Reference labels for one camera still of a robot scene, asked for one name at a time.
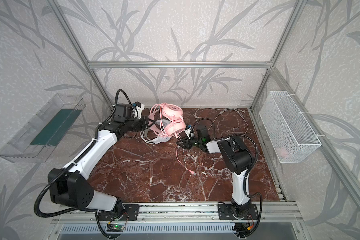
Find right wiring connector board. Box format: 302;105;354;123
232;223;256;236

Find aluminium front rail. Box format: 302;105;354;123
50;202;304;225

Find white headphone cable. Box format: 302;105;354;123
184;107;253;151

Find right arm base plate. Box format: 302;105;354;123
217;202;259;221

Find white wire mesh basket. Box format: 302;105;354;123
260;91;322;164

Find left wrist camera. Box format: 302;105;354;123
132;102;145;118

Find green circuit board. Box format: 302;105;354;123
107;223;125;232

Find pink headphone cable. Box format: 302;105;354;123
175;136;197;176

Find clear plastic wall bin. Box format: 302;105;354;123
0;94;86;163

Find pink item in basket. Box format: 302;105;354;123
277;147;291;161

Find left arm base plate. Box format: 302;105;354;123
98;204;140;221

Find pink headphones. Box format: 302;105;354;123
149;103;186;138

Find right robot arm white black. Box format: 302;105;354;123
176;126;259;215

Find white headphones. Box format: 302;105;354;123
140;129;171;145

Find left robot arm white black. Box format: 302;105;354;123
34;102;149;218

